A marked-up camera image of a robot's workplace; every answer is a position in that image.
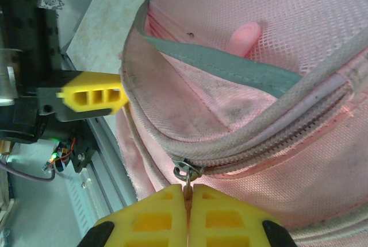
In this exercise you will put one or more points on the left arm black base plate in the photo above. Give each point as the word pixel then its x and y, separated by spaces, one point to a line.
pixel 82 155

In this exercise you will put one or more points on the pink school backpack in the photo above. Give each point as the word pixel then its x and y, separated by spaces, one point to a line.
pixel 258 14

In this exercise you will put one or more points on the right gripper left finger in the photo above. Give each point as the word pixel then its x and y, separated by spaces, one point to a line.
pixel 155 221

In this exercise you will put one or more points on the small controller circuit board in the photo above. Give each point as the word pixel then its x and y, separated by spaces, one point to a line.
pixel 54 159

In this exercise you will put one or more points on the aluminium mounting rail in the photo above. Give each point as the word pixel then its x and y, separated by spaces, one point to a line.
pixel 103 149

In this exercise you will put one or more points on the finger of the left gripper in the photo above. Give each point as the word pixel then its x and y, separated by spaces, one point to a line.
pixel 95 97

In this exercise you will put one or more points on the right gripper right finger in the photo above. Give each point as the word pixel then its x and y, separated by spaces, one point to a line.
pixel 227 221

